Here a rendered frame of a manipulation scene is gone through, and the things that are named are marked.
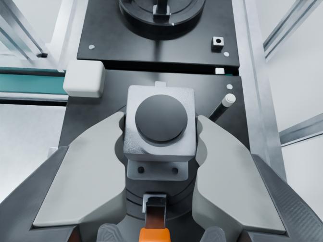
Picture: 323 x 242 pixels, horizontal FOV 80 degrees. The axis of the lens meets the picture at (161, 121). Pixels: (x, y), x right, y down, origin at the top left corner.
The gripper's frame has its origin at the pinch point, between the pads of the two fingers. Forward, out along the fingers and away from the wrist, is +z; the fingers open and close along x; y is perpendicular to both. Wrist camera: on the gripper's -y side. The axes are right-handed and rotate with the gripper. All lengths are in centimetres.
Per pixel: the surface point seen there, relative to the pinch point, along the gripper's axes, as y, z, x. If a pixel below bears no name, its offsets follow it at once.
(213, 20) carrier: -5.5, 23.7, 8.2
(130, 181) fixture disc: 9.8, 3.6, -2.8
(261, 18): -6.3, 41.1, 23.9
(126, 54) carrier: -0.6, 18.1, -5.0
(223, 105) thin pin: 0.3, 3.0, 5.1
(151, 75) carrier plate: 1.6, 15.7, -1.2
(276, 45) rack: -2.3, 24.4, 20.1
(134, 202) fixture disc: 11.3, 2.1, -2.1
